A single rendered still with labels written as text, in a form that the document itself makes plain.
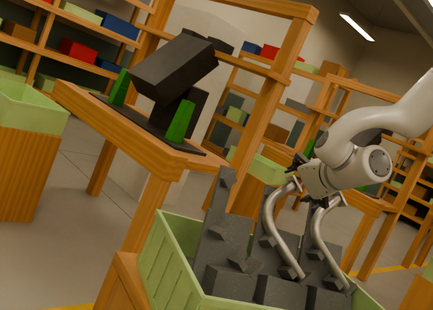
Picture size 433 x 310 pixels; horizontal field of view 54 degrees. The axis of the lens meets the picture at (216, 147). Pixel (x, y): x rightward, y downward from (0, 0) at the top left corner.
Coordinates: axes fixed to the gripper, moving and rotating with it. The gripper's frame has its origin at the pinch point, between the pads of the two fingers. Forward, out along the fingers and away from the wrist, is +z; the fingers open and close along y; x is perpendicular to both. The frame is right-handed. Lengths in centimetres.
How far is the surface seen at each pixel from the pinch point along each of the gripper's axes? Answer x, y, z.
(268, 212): 10.8, -2.8, 3.3
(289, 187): 0.8, -0.3, 3.3
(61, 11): -104, 286, 454
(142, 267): 45.6, 0.6, 16.7
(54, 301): 68, -10, 145
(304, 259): 4.3, -21.6, 9.0
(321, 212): -5.0, -11.5, 3.4
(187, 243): 30.2, -0.8, 19.9
